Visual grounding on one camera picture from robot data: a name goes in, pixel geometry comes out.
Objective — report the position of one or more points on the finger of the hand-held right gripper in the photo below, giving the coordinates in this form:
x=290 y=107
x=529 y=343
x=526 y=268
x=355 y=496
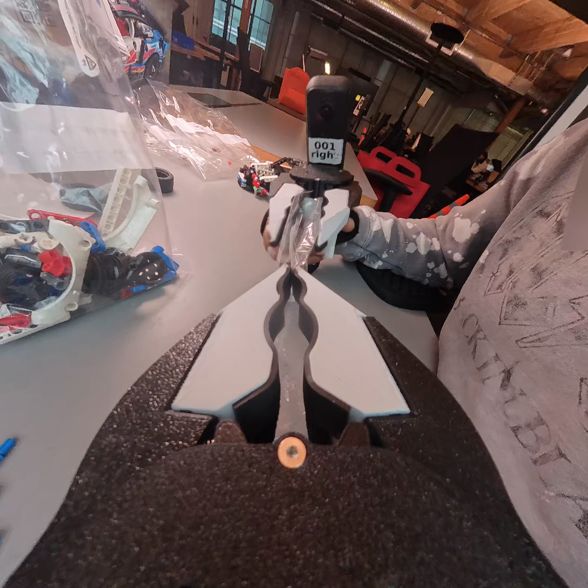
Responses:
x=337 y=211
x=280 y=216

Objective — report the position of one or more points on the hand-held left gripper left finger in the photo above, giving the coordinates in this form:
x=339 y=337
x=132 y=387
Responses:
x=220 y=367

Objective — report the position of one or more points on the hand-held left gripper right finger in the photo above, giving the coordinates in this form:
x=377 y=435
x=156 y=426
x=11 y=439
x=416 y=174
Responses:
x=358 y=367

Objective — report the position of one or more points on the small clear plastic bag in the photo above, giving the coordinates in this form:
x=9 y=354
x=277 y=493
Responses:
x=301 y=234

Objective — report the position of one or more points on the person's right forearm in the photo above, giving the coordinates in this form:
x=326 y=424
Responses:
x=404 y=243

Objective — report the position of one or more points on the grey desk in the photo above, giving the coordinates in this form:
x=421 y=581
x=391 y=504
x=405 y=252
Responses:
x=216 y=275

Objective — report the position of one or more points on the person's right hand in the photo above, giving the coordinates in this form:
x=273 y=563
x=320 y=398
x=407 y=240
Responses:
x=268 y=241

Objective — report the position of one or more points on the orange bag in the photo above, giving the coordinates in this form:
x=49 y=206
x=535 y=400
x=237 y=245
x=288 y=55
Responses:
x=294 y=92

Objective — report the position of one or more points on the partly built toy car chassis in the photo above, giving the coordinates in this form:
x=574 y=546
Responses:
x=255 y=179

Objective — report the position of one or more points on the black office chair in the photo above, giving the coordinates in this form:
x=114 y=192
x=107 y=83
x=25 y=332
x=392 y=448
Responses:
x=390 y=187

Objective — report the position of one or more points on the red tote bag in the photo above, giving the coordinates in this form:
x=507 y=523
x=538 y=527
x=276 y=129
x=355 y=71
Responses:
x=372 y=156
x=409 y=193

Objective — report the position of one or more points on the orange traffic cone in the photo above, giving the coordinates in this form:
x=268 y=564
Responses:
x=452 y=206

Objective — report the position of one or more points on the crumpled clear plastic wrap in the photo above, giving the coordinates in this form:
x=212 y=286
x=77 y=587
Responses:
x=193 y=133

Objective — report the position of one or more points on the black toy tyre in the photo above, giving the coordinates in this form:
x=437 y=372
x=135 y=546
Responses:
x=164 y=180

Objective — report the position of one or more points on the large paned window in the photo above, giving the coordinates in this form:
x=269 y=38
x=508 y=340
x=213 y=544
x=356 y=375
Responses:
x=239 y=18

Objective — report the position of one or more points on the black disc light on pole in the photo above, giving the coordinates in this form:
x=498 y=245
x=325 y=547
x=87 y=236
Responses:
x=445 y=33

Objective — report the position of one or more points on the person's bleached grey sweatshirt torso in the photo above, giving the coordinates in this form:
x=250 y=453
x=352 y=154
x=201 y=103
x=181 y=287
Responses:
x=528 y=367

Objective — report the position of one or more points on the toy race car box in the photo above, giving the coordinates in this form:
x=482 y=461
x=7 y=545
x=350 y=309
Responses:
x=147 y=41

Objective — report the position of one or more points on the heap of toy brick parts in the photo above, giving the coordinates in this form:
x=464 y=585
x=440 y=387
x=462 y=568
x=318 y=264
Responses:
x=55 y=266

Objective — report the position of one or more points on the large clear plastic bag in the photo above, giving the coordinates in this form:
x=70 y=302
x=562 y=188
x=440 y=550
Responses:
x=69 y=138

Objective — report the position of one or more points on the scattered loose toy pins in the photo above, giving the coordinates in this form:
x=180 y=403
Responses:
x=7 y=448

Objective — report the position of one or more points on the silver ventilation duct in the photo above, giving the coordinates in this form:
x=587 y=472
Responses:
x=413 y=23

